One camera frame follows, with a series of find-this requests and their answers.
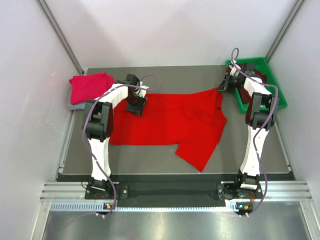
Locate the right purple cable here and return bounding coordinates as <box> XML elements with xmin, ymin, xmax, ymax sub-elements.
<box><xmin>230</xmin><ymin>47</ymin><xmax>280</xmax><ymax>218</ymax></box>

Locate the purple cable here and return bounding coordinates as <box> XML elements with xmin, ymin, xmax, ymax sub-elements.
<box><xmin>230</xmin><ymin>47</ymin><xmax>280</xmax><ymax>218</ymax></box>
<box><xmin>81</xmin><ymin>74</ymin><xmax>162</xmax><ymax>218</ymax></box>

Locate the bright red t-shirt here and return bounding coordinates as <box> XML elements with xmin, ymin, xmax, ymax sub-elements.
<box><xmin>109</xmin><ymin>88</ymin><xmax>227</xmax><ymax>172</ymax></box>

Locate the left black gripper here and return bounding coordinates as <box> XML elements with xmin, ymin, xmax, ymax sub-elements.
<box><xmin>124</xmin><ymin>93</ymin><xmax>147</xmax><ymax>118</ymax></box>

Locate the folded pink t-shirt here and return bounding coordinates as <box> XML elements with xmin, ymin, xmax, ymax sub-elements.
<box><xmin>69</xmin><ymin>72</ymin><xmax>115</xmax><ymax>105</ymax></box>

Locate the left corner aluminium post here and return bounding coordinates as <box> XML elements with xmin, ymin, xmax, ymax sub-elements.
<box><xmin>35</xmin><ymin>0</ymin><xmax>85</xmax><ymax>75</ymax></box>

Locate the green plastic bin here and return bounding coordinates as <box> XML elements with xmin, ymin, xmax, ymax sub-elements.
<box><xmin>234</xmin><ymin>57</ymin><xmax>288</xmax><ymax>114</ymax></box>

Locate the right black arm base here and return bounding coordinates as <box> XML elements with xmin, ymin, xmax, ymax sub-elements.
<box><xmin>216</xmin><ymin>181</ymin><xmax>263</xmax><ymax>201</ymax></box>

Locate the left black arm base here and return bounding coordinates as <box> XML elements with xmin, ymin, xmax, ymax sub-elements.
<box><xmin>84</xmin><ymin>183</ymin><xmax>129</xmax><ymax>200</ymax></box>

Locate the folded grey-blue t-shirt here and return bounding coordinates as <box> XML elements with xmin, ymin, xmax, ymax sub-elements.
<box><xmin>67</xmin><ymin>102</ymin><xmax>86</xmax><ymax>111</ymax></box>

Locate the right corner aluminium post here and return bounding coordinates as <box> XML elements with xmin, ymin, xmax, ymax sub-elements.
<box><xmin>265</xmin><ymin>0</ymin><xmax>306</xmax><ymax>63</ymax></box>

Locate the aluminium frame rail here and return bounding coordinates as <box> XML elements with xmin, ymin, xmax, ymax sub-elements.
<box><xmin>40</xmin><ymin>181</ymin><xmax>312</xmax><ymax>202</ymax></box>

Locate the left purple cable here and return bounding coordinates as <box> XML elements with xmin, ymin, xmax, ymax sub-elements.
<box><xmin>81</xmin><ymin>74</ymin><xmax>162</xmax><ymax>218</ymax></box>

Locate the dark red t-shirt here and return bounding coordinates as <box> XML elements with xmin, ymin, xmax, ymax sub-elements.
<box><xmin>224</xmin><ymin>63</ymin><xmax>270</xmax><ymax>105</ymax></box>

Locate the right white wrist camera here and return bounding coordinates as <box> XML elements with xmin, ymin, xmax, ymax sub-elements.
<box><xmin>229</xmin><ymin>66</ymin><xmax>240</xmax><ymax>77</ymax></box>

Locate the slotted cable duct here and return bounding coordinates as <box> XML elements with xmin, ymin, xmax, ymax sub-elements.
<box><xmin>50</xmin><ymin>201</ymin><xmax>239</xmax><ymax>213</ymax></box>

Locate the corner aluminium post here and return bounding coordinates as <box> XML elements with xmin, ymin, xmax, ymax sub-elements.
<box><xmin>265</xmin><ymin>0</ymin><xmax>306</xmax><ymax>63</ymax></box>
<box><xmin>35</xmin><ymin>0</ymin><xmax>85</xmax><ymax>75</ymax></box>

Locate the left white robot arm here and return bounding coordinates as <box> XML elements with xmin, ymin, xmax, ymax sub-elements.
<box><xmin>82</xmin><ymin>74</ymin><xmax>148</xmax><ymax>199</ymax></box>

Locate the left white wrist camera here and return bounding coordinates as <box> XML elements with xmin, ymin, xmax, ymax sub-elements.
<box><xmin>137</xmin><ymin>85</ymin><xmax>150</xmax><ymax>98</ymax></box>

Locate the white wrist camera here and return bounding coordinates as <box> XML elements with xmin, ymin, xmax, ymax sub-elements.
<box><xmin>137</xmin><ymin>85</ymin><xmax>150</xmax><ymax>98</ymax></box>
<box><xmin>229</xmin><ymin>66</ymin><xmax>240</xmax><ymax>77</ymax></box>

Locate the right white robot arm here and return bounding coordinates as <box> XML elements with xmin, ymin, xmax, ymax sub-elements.
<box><xmin>217</xmin><ymin>60</ymin><xmax>278</xmax><ymax>199</ymax></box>

